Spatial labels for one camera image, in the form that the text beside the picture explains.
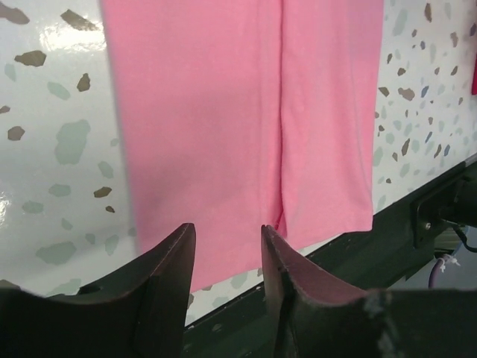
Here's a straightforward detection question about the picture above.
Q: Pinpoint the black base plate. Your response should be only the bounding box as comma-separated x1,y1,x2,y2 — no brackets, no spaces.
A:
182,163,476,357

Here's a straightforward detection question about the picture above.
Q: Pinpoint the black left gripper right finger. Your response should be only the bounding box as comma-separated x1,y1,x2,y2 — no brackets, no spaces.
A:
261,226,369,357

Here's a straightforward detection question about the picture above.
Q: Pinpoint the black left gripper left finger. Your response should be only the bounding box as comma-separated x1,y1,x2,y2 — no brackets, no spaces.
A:
48,222,197,358

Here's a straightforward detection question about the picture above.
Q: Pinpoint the pink t shirt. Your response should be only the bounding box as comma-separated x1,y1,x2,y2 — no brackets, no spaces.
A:
101,1,384,290

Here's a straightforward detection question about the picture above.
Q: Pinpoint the red folded t shirt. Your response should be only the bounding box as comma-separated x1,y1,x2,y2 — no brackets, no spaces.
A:
471,55,477,96

